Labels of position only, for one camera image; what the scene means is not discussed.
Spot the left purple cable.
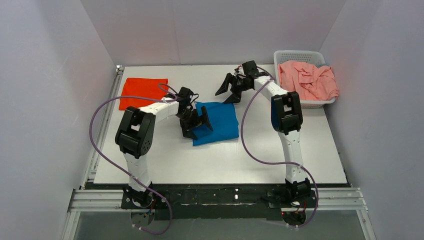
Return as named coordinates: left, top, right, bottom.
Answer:
left=89, top=83, right=173, bottom=236

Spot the folded orange t shirt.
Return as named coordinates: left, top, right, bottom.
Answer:
left=118, top=77, right=168, bottom=111

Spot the blue t shirt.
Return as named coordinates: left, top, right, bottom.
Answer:
left=192, top=102, right=239, bottom=146

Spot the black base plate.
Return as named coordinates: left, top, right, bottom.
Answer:
left=121, top=183, right=317, bottom=221

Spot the white plastic basket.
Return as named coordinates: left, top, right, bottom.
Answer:
left=273, top=50, right=337, bottom=108

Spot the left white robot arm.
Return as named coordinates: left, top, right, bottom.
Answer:
left=115, top=87, right=213, bottom=202

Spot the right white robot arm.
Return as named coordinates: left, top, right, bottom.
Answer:
left=215, top=60, right=312, bottom=203

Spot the aluminium frame rail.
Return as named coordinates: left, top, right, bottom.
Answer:
left=67, top=65, right=377, bottom=240

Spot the pink t shirt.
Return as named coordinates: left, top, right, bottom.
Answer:
left=277, top=60, right=340, bottom=101

